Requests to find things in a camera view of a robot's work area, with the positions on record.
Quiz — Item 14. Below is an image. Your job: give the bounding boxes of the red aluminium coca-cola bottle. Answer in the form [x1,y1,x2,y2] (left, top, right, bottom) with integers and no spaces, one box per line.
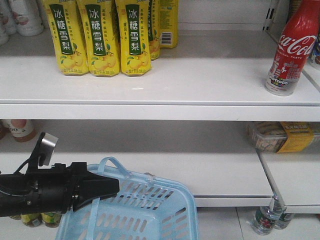
[264,0,320,96]

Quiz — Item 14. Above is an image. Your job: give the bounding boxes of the light blue plastic basket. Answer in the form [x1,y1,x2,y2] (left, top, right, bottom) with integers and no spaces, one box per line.
[55,157,200,240]

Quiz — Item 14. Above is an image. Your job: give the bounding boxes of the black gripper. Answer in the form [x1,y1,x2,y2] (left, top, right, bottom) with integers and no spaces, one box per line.
[24,162,120,214]

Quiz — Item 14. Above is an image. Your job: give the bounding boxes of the white metal shelving unit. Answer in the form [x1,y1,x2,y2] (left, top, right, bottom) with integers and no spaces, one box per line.
[0,0,320,240]

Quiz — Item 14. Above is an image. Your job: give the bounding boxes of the clear cookie box yellow label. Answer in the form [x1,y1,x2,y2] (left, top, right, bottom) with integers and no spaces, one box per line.
[246,121,320,153]

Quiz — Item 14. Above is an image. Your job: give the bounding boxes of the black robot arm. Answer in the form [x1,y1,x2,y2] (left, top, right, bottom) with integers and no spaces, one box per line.
[0,162,120,217]

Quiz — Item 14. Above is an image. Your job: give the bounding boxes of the white peach drink bottle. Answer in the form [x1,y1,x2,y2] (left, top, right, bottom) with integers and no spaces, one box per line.
[8,0,44,37]

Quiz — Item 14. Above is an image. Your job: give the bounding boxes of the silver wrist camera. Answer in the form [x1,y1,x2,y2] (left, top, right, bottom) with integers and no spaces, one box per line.
[35,132,59,167]

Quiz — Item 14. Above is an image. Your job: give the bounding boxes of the yellow pear drink carton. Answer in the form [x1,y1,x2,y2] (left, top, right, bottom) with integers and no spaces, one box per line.
[77,0,121,77]
[43,0,89,76]
[115,0,152,77]

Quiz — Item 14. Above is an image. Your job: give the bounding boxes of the orange C100 juice bottle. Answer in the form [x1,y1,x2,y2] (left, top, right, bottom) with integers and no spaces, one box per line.
[6,119,36,143]

